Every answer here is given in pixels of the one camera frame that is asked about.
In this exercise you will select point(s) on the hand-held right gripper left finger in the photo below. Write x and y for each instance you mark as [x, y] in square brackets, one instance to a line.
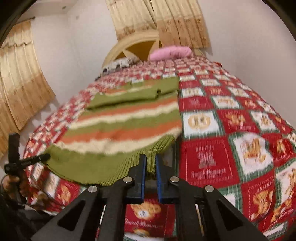
[143, 178]

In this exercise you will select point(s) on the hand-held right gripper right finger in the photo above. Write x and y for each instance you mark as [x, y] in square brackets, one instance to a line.
[159, 180]

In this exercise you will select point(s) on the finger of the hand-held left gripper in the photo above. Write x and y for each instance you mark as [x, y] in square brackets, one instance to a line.
[30, 161]

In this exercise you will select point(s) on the green orange striped knit sweater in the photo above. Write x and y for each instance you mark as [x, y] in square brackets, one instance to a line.
[115, 129]

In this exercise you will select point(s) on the person's left hand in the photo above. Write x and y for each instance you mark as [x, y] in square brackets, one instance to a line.
[9, 184]

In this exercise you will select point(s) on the red printed bear blanket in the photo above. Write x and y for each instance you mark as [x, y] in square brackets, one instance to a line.
[208, 162]

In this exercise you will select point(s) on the dark cloth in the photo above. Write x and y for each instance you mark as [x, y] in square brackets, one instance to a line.
[16, 222]

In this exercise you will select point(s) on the beige floral side curtain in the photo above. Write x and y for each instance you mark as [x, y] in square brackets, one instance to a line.
[23, 81]

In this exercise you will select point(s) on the white grey patterned pillow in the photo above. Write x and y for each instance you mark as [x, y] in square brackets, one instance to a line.
[120, 63]

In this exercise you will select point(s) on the pink pillow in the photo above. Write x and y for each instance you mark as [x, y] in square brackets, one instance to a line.
[168, 52]

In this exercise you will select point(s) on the cream wooden bed headboard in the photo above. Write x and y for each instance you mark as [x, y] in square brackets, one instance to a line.
[136, 49]

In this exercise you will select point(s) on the beige floral wide curtain panel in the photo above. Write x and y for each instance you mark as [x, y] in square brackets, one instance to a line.
[182, 25]

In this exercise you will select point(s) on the beige floral narrow curtain panel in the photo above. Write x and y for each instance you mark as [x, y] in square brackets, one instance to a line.
[131, 20]

